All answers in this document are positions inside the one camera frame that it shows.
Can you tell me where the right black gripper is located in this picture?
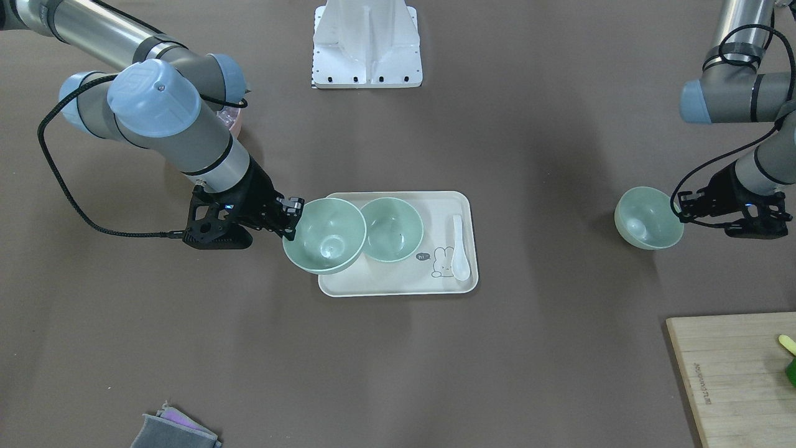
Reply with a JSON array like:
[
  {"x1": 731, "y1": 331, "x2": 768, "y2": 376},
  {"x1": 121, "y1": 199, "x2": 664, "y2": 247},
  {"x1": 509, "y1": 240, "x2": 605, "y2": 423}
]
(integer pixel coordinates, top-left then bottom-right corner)
[{"x1": 215, "y1": 158, "x2": 306, "y2": 241}]

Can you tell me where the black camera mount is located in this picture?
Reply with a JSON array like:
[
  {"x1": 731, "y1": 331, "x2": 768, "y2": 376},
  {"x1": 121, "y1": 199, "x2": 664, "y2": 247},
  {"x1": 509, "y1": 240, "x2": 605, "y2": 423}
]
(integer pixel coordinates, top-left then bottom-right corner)
[
  {"x1": 181, "y1": 184, "x2": 253, "y2": 250},
  {"x1": 724, "y1": 190, "x2": 793, "y2": 240}
]

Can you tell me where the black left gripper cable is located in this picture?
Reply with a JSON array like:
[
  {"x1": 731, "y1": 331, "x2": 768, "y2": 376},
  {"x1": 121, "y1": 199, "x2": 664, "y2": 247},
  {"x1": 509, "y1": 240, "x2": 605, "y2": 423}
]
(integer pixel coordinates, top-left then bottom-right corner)
[{"x1": 669, "y1": 24, "x2": 796, "y2": 212}]

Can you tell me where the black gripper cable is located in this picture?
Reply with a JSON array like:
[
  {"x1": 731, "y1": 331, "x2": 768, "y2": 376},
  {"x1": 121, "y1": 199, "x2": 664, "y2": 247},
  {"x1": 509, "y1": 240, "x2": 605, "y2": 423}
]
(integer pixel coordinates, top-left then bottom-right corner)
[
  {"x1": 37, "y1": 73, "x2": 248, "y2": 240},
  {"x1": 669, "y1": 24, "x2": 796, "y2": 212}
]

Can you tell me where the green bowl on tray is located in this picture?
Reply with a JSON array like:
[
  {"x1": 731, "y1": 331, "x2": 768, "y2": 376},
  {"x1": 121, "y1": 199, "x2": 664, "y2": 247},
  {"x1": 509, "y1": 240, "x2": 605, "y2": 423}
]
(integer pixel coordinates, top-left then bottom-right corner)
[{"x1": 361, "y1": 197, "x2": 425, "y2": 262}]

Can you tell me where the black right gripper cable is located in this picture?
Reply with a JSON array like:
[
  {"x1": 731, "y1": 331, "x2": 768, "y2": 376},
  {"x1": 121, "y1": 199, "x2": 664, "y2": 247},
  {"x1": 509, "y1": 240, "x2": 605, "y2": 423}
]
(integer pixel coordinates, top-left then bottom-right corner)
[{"x1": 37, "y1": 73, "x2": 248, "y2": 240}]

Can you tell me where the white ceramic spoon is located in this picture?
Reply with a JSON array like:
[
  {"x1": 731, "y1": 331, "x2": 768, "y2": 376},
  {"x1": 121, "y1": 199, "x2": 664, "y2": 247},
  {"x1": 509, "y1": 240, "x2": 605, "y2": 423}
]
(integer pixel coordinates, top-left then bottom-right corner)
[{"x1": 451, "y1": 215, "x2": 470, "y2": 281}]

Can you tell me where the pink bowl with ice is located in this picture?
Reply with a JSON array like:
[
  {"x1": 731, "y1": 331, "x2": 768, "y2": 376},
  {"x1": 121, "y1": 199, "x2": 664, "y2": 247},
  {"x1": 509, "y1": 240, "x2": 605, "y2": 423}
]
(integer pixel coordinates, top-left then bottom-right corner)
[{"x1": 216, "y1": 106, "x2": 245, "y2": 139}]

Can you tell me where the yellow plastic knife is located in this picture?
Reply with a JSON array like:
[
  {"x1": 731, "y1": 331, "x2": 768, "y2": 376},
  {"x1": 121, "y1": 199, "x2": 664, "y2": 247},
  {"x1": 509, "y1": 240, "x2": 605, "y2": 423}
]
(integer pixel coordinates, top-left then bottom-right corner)
[{"x1": 778, "y1": 334, "x2": 796, "y2": 357}]

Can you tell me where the grey folded cloth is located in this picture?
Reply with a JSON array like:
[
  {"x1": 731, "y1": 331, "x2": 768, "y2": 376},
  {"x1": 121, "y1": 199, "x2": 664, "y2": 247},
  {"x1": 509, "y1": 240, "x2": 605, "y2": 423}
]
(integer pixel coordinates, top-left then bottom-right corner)
[{"x1": 131, "y1": 403, "x2": 223, "y2": 447}]

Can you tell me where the cream serving tray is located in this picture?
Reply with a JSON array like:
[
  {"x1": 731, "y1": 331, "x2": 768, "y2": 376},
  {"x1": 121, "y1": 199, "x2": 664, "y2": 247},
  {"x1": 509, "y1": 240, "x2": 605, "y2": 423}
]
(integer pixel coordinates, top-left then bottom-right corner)
[{"x1": 318, "y1": 190, "x2": 479, "y2": 297}]

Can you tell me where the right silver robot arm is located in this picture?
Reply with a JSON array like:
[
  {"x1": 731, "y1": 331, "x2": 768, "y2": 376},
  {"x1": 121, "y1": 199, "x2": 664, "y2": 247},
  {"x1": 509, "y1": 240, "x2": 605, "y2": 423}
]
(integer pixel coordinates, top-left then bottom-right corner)
[{"x1": 2, "y1": 1, "x2": 304, "y2": 250}]

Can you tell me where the bamboo cutting board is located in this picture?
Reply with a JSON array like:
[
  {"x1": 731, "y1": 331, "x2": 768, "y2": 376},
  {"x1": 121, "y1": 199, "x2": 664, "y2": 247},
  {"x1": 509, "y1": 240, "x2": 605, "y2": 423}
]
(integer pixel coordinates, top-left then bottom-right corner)
[{"x1": 665, "y1": 312, "x2": 795, "y2": 447}]

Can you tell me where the green bowl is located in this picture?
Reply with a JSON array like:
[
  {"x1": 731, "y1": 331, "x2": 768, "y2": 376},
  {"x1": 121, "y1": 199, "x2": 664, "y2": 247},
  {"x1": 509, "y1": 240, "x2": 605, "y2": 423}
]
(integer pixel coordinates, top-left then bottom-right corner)
[
  {"x1": 614, "y1": 186, "x2": 684, "y2": 250},
  {"x1": 361, "y1": 197, "x2": 425, "y2": 262},
  {"x1": 282, "y1": 197, "x2": 367, "y2": 276}
]

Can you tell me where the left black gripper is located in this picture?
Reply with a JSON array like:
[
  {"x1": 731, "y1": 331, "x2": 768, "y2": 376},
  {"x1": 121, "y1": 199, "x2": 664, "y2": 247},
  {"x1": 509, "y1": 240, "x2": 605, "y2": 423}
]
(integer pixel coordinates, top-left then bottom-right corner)
[{"x1": 677, "y1": 164, "x2": 764, "y2": 223}]

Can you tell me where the white camera pole base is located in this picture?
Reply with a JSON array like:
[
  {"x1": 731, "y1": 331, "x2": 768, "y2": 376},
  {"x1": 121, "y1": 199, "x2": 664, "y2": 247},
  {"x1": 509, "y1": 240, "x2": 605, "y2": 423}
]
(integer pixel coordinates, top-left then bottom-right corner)
[{"x1": 311, "y1": 1, "x2": 423, "y2": 89}]

